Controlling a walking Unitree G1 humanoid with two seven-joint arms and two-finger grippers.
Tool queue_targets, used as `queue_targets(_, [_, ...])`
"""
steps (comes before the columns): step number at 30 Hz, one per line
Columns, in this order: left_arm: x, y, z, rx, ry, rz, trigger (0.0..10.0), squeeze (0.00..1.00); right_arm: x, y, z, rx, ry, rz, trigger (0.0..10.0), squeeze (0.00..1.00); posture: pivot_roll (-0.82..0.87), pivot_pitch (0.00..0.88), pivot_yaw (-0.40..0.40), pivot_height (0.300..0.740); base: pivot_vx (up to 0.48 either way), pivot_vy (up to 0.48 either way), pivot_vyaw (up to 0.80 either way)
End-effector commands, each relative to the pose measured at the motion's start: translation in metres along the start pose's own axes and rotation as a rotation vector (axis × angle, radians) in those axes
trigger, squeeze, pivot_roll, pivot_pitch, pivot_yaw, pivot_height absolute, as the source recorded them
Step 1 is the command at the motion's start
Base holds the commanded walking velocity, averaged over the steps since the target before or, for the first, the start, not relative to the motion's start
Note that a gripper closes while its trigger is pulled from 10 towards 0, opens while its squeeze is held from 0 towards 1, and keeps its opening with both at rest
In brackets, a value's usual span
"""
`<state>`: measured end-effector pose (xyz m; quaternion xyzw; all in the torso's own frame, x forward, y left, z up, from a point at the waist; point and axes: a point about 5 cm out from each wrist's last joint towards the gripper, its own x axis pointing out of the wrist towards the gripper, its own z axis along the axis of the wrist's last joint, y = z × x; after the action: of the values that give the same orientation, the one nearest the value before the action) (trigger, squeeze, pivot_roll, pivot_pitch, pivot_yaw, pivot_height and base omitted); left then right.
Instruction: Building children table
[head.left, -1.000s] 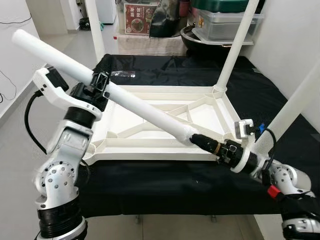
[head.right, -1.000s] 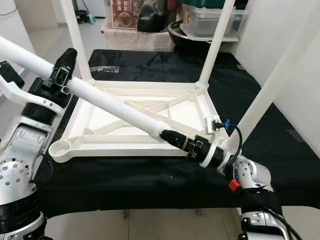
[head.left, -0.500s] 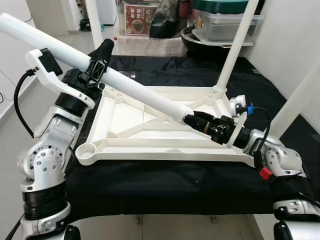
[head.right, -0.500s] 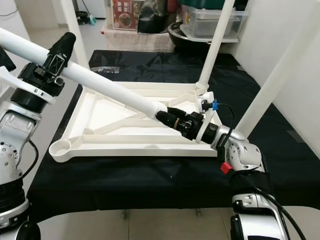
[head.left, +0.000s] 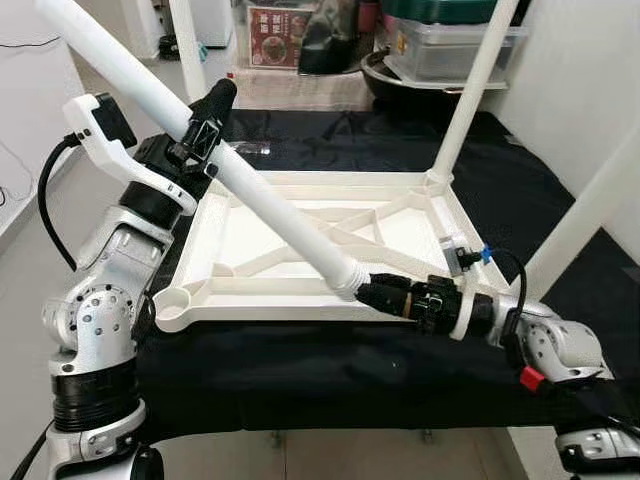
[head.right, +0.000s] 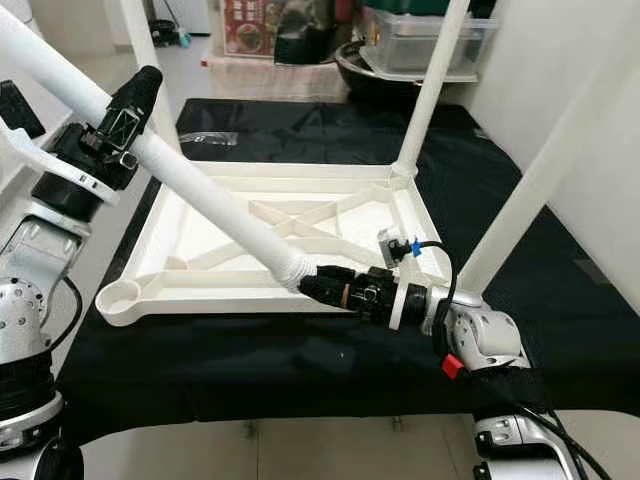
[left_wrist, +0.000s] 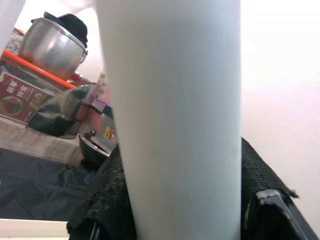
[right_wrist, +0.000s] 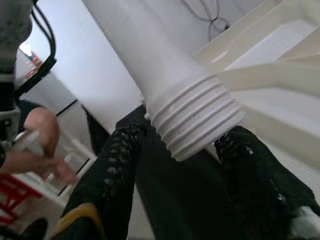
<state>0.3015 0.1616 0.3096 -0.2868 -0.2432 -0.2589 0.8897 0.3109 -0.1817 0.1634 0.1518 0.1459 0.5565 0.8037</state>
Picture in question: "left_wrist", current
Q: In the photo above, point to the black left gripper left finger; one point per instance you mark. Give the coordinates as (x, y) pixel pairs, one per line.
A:
(105, 200)

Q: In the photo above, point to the red printed carton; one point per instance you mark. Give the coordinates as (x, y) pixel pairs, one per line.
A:
(15, 100)

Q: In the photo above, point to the black wok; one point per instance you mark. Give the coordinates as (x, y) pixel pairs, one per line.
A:
(92, 152)

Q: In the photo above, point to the black tablecloth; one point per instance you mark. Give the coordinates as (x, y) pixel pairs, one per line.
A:
(37, 190)

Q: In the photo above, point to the black bag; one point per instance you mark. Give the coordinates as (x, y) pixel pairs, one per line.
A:
(57, 115)

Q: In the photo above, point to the pink container purple lid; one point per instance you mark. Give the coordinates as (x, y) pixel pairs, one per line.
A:
(96, 105)

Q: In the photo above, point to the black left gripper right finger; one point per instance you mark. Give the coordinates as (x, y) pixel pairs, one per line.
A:
(260, 180)

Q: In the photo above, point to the clear plastic storage box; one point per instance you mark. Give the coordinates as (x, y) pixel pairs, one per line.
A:
(107, 132)

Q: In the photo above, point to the beige covered bench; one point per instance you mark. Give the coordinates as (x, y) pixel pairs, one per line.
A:
(37, 142)

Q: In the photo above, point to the black cloth cap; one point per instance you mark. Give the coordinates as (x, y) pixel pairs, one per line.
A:
(72, 26)

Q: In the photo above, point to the dark green plastic container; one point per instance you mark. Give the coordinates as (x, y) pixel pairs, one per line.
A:
(108, 112)

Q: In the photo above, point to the silver metal pot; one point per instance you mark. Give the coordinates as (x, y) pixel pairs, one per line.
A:
(50, 50)

